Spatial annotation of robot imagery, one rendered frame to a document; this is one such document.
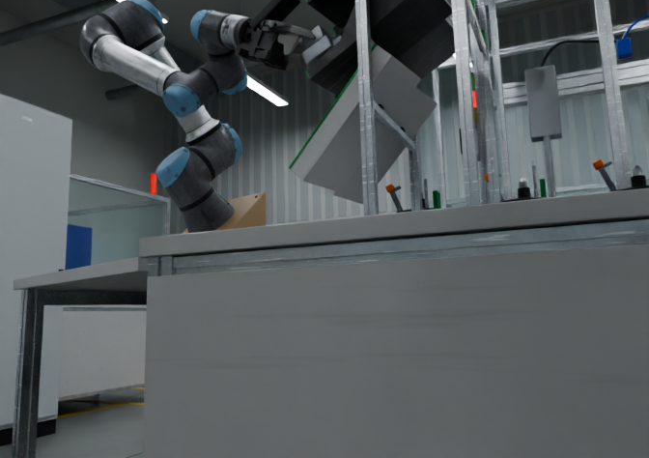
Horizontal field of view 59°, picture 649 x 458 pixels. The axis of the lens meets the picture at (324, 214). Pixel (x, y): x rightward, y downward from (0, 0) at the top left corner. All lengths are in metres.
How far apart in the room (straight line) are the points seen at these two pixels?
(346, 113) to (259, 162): 10.27
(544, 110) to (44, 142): 3.35
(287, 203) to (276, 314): 10.10
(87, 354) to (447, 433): 4.79
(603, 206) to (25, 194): 4.01
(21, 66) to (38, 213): 6.47
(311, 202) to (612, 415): 10.06
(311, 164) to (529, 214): 0.51
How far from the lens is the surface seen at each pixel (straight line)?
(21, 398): 1.78
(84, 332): 5.35
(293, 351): 0.78
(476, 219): 0.71
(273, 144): 11.29
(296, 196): 10.80
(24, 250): 4.35
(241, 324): 0.82
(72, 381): 5.30
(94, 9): 8.90
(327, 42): 1.18
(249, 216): 1.69
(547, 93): 2.58
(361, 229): 0.75
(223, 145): 1.73
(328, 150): 1.09
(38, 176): 4.48
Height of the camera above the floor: 0.73
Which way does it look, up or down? 10 degrees up
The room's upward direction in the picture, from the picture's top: 2 degrees counter-clockwise
